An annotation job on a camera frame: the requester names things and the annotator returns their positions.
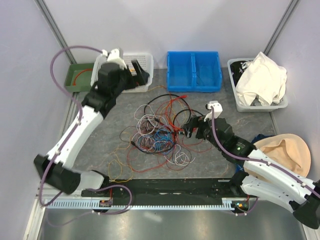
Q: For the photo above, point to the black garment in tub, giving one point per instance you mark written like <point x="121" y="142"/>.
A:
<point x="237" y="69"/>

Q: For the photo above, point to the white cloth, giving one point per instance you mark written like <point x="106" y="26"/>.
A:
<point x="263" y="80"/>

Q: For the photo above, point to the grey slotted cable duct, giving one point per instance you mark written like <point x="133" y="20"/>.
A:
<point x="96" y="204"/>

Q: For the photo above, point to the blue cloth under hat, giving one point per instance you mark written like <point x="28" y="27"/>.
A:
<point x="257" y="138"/>

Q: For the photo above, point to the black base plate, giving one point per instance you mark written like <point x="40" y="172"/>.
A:
<point x="209" y="187"/>

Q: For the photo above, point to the grey plastic tub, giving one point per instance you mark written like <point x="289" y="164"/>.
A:
<point x="256" y="106"/>

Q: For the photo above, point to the blue divided plastic bin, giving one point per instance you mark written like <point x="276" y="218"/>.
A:
<point x="194" y="71"/>

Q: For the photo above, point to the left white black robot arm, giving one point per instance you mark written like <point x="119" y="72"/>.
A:
<point x="109" y="81"/>

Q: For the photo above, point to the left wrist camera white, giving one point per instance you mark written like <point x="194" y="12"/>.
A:
<point x="115" y="56"/>

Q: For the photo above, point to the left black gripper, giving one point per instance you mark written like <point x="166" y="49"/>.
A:
<point x="140" y="79"/>

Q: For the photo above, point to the beige fabric hat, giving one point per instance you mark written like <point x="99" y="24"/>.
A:
<point x="288" y="150"/>

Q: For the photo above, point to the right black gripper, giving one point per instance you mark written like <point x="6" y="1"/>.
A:
<point x="197" y="121"/>

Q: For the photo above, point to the green plastic tray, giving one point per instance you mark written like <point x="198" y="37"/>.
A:
<point x="78" y="78"/>

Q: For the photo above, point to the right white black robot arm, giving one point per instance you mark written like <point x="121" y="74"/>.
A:
<point x="263" y="178"/>

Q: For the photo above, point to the white perforated plastic basket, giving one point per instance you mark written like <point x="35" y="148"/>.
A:
<point x="145" y="60"/>

